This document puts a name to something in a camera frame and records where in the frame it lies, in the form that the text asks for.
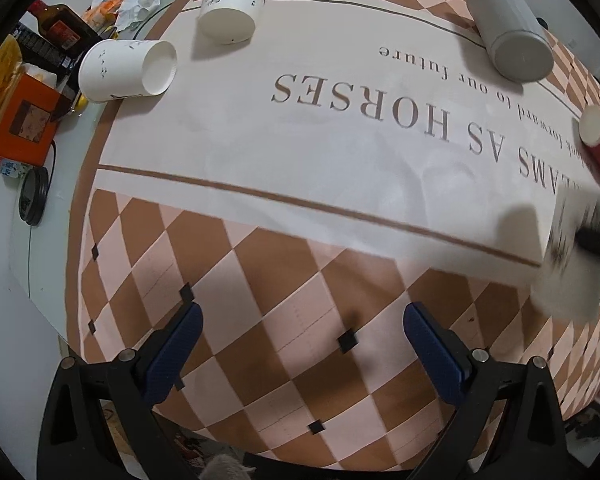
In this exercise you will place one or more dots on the crumpled white tissue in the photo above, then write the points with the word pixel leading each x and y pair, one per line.
pixel 140 4

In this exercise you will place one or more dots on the brown glass bottle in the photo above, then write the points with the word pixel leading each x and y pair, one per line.
pixel 65 27

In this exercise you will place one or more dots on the white paper cup bamboo print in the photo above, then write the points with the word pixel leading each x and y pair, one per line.
pixel 235 2

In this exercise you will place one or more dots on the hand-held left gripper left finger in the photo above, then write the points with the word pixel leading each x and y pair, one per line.
pixel 172 355

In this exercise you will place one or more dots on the grey ribbed cup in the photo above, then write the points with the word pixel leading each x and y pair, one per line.
pixel 510 25

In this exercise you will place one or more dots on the black printed package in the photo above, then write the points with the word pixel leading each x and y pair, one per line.
pixel 40 50

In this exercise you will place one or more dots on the orange snack packets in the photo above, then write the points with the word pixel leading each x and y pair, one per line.
pixel 109 4

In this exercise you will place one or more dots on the white paper cup dark print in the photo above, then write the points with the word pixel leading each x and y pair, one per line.
pixel 570 280

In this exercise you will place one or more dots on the black round lid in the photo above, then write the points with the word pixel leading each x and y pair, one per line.
pixel 32 195

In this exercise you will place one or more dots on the yellow snack packet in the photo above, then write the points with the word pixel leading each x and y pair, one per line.
pixel 2 77

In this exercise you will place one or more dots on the small yellow object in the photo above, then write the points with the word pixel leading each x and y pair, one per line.
pixel 80 103

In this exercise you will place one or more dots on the white paper cup small print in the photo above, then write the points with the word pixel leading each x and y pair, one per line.
pixel 117 72

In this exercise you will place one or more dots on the grey furry object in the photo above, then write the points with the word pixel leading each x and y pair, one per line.
pixel 226 467

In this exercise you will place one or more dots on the small blue white carton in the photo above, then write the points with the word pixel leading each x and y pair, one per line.
pixel 9 167

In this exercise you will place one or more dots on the orange cardboard box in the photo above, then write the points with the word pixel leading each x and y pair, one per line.
pixel 22 122

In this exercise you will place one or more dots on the checkered printed tablecloth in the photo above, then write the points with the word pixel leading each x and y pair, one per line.
pixel 330 160

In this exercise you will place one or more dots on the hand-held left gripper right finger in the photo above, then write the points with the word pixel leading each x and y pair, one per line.
pixel 432 355

